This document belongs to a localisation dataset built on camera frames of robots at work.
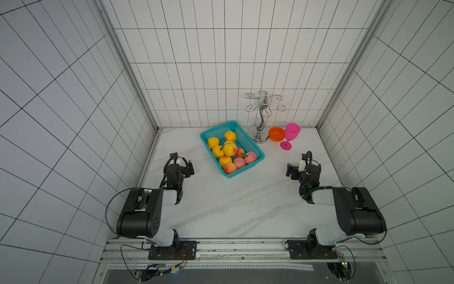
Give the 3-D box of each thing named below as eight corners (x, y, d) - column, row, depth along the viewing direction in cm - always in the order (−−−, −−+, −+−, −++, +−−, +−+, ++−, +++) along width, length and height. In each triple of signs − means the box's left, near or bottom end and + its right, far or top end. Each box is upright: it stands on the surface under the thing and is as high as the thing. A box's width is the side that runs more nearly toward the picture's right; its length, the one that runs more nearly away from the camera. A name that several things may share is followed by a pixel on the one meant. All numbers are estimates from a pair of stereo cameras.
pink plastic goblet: (281, 149, 110) (287, 132, 98) (278, 140, 115) (284, 123, 103) (294, 149, 110) (302, 132, 98) (291, 140, 115) (298, 123, 103)
